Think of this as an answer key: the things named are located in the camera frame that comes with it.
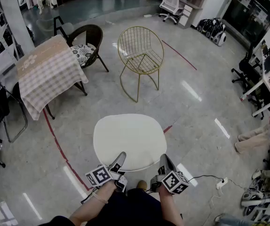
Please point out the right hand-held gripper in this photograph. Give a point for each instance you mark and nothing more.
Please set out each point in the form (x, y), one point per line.
(175, 182)

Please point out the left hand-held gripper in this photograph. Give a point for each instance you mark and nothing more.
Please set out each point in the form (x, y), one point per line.
(99, 175)

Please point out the white round cushion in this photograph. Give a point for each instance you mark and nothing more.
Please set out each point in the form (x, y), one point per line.
(130, 138)

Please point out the person's left forearm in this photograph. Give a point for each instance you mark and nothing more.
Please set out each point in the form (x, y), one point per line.
(95, 206)

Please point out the person's right forearm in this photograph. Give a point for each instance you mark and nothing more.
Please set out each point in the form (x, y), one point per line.
(170, 206)

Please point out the black folding chair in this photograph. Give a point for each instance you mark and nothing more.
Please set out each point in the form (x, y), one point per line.
(25, 123)

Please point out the black office chair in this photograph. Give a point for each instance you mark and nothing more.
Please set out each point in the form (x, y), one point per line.
(246, 69)

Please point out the brown wicker chair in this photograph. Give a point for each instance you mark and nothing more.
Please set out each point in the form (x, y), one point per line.
(95, 34)

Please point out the white office chair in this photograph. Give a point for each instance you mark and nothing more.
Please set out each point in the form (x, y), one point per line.
(171, 1)

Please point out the person's tan shoe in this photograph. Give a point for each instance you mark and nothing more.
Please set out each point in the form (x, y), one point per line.
(142, 185)

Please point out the clear wrist band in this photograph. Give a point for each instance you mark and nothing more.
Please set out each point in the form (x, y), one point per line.
(100, 198)

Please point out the person's black clothing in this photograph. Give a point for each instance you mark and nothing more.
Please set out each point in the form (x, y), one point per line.
(135, 208)

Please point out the white power strip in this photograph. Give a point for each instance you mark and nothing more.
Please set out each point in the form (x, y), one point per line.
(221, 183)

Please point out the dark wooden table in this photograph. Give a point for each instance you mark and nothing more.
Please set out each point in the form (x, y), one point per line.
(50, 113)

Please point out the checked beige tablecloth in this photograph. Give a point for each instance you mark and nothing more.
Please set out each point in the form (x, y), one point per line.
(48, 74)

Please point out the black white floral seat pad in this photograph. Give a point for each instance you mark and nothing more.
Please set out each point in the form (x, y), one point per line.
(82, 53)

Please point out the black white wheeled robot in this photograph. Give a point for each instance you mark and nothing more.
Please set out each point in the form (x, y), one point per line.
(208, 26)
(219, 37)

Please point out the white desk with drawers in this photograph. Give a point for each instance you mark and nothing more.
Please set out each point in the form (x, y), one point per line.
(187, 15)

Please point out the dark glass door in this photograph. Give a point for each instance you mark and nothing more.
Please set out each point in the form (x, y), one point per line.
(250, 13)

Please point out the white pillar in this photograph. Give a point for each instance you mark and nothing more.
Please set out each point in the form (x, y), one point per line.
(15, 15)

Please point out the glass table black frame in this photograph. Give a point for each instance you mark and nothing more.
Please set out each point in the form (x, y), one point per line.
(60, 28)

